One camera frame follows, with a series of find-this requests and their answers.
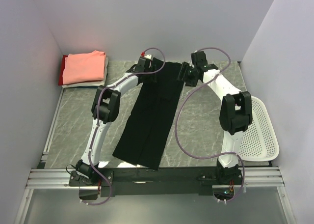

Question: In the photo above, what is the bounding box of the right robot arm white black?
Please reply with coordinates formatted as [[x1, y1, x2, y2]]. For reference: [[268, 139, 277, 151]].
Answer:
[[178, 49, 253, 184]]

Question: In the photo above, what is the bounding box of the aluminium rail frame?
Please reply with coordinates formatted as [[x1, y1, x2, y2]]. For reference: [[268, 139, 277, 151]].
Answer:
[[16, 88, 296, 224]]

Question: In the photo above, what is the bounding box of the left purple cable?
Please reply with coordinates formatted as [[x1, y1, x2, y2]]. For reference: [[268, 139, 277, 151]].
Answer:
[[88, 47, 165, 206]]

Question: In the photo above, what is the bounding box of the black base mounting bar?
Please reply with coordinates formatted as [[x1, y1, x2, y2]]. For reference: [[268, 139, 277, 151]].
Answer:
[[69, 167, 243, 200]]

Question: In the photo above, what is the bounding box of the white perforated plastic basket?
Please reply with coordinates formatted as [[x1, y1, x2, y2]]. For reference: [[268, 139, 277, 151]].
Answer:
[[239, 96, 280, 162]]

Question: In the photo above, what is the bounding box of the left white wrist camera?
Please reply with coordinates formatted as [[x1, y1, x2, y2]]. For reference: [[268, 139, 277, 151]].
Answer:
[[141, 52, 153, 61]]

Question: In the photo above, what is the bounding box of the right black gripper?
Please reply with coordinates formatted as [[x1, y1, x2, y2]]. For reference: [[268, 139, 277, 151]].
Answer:
[[175, 62, 199, 88]]

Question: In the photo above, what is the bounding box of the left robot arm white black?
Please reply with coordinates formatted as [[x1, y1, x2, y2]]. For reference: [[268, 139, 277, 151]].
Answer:
[[69, 54, 157, 187]]

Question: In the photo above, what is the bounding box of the pink folded t shirt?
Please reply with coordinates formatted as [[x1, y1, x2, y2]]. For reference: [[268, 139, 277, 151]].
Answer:
[[63, 51, 106, 84]]

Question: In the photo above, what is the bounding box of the purple cable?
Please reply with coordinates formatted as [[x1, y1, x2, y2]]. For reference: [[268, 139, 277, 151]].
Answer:
[[88, 47, 165, 206], [175, 47, 246, 203]]

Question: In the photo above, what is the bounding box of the black t shirt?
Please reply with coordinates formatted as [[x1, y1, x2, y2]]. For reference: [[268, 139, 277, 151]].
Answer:
[[112, 58, 183, 170]]

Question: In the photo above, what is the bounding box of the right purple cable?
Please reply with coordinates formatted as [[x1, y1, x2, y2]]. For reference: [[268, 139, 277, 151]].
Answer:
[[175, 47, 246, 203]]

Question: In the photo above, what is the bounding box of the red folded t shirt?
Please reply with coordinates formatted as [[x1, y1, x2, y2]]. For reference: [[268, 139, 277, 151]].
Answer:
[[58, 55, 68, 86]]

